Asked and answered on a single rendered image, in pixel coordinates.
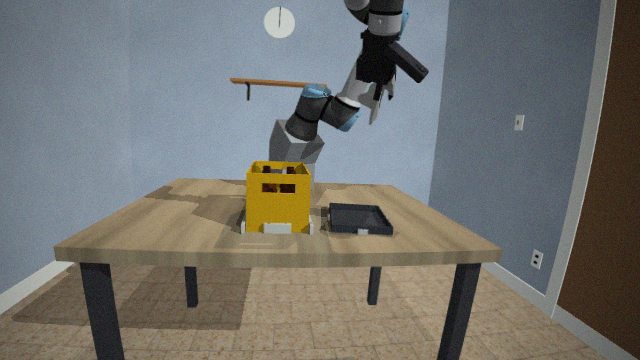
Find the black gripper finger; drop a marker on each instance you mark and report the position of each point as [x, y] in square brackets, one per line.
[372, 98]
[391, 86]

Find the yellow divided crate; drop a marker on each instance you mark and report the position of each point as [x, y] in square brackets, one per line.
[265, 207]

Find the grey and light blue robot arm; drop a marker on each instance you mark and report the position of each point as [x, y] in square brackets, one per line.
[316, 101]

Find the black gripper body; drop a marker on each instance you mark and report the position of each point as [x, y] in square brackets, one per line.
[375, 60]

